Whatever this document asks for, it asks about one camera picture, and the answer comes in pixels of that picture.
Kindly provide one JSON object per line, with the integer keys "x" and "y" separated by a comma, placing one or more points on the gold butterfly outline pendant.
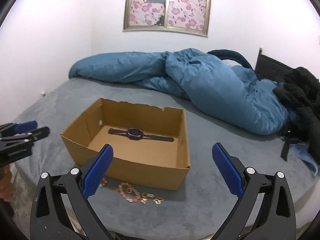
{"x": 157, "y": 200}

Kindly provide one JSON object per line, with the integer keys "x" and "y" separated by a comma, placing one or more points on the brown cardboard box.
{"x": 151, "y": 163}

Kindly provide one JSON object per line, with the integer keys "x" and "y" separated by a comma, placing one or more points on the floral window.
{"x": 179, "y": 16}

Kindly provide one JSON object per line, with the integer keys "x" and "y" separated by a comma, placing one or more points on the gold hoop rhinestone earring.
{"x": 147, "y": 195}

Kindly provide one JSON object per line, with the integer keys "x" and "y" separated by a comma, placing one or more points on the person's left hand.
{"x": 6, "y": 187}

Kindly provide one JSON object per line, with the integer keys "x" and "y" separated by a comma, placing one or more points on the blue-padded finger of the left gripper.
{"x": 11, "y": 129}

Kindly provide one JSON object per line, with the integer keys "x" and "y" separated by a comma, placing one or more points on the black jacket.
{"x": 299, "y": 93}

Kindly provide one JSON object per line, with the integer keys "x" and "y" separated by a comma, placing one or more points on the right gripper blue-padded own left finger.
{"x": 49, "y": 218}

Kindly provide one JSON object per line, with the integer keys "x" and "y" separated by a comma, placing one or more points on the black headboard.
{"x": 269, "y": 68}

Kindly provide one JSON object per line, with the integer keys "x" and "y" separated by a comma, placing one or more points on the purple smart watch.
{"x": 137, "y": 134}

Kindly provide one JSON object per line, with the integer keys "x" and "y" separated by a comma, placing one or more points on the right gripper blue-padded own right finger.
{"x": 276, "y": 217}

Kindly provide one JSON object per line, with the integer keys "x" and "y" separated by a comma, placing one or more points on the blue duvet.
{"x": 221, "y": 84}

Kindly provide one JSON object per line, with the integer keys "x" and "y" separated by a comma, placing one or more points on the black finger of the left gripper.
{"x": 35, "y": 134}

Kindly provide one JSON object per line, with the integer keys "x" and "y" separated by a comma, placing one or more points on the grey bed sheet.
{"x": 199, "y": 207}

